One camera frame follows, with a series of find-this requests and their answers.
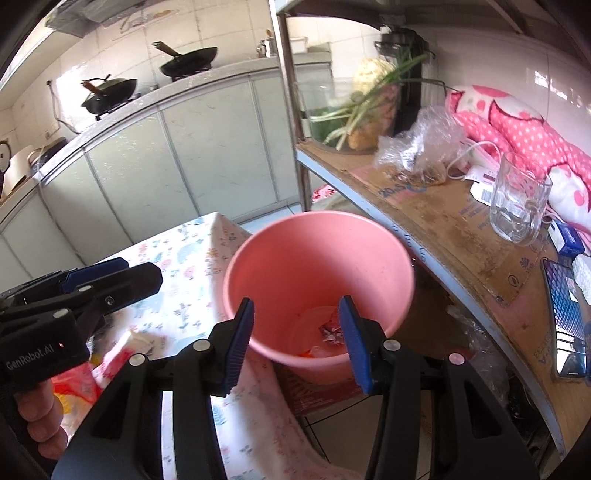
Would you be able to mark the black induction cooker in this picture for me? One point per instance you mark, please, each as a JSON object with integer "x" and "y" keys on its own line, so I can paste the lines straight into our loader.
{"x": 48, "y": 150}

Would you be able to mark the clear container with greens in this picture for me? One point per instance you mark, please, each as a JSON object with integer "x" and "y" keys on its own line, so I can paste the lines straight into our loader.
{"x": 323, "y": 120}

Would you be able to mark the floral tablecloth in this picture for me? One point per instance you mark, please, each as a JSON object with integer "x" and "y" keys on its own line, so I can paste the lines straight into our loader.
{"x": 184, "y": 258}

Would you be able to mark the green onions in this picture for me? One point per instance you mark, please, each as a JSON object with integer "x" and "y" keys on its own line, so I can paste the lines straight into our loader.
{"x": 369, "y": 101}

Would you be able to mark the white barcode label box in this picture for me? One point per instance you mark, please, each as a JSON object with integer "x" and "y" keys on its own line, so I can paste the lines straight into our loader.
{"x": 482, "y": 187}

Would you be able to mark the person's left hand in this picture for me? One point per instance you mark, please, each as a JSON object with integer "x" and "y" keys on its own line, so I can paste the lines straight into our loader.
{"x": 46, "y": 420}

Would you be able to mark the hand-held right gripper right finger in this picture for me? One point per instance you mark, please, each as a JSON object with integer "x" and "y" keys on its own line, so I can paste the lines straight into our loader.
{"x": 352, "y": 341}

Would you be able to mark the range hood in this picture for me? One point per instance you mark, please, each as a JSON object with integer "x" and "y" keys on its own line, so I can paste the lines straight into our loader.
{"x": 92, "y": 16}

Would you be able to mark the kitchen counter cabinets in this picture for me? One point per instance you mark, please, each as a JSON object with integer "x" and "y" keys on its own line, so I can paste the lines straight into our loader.
{"x": 207, "y": 138}

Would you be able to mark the metal shelf rack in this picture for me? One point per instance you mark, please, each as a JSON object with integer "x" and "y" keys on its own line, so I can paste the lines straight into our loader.
{"x": 288, "y": 92}

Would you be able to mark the blue box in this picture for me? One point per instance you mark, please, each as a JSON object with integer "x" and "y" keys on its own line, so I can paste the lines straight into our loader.
{"x": 567, "y": 237}

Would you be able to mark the red yellow plastic bag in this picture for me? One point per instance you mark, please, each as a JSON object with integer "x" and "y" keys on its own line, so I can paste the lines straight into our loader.
{"x": 76, "y": 392}

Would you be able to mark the brown root vegetable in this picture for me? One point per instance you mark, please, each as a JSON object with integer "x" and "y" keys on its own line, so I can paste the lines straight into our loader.
{"x": 362, "y": 138}

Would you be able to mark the metal cup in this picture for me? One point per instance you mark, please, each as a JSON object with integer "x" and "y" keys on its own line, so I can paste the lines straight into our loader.
{"x": 267, "y": 46}

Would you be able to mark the red crumpled wrapper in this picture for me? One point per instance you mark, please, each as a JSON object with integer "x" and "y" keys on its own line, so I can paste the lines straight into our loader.
{"x": 331, "y": 332}

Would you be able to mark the pale cabbage head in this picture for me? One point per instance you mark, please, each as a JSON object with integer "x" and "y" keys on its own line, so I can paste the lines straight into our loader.
{"x": 369, "y": 74}

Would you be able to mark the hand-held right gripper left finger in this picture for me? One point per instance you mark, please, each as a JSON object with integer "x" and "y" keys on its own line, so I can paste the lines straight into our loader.
{"x": 240, "y": 346}

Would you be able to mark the brown cardboard sheet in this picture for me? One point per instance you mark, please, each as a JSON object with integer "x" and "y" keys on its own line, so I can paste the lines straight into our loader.
{"x": 438, "y": 221}

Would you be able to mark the pink polka dot cloth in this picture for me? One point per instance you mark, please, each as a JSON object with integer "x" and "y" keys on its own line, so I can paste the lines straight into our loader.
{"x": 521, "y": 129}

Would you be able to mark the pink plastic bucket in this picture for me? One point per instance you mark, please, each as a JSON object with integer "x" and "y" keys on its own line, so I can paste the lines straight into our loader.
{"x": 300, "y": 263}

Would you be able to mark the crumpled clear plastic bag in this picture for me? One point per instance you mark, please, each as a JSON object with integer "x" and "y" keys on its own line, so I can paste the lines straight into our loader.
{"x": 480, "y": 355}

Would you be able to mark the smartphone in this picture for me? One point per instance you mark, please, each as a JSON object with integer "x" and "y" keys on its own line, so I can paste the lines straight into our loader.
{"x": 565, "y": 323}

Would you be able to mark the clear glass mug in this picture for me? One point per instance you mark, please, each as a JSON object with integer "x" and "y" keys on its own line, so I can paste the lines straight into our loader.
{"x": 517, "y": 203}

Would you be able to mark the pink fabric under shelf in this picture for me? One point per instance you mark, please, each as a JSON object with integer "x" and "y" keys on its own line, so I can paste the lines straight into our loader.
{"x": 325, "y": 194}

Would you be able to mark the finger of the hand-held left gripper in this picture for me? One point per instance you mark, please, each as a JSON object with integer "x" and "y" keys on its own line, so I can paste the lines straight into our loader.
{"x": 134, "y": 281}
{"x": 94, "y": 272}

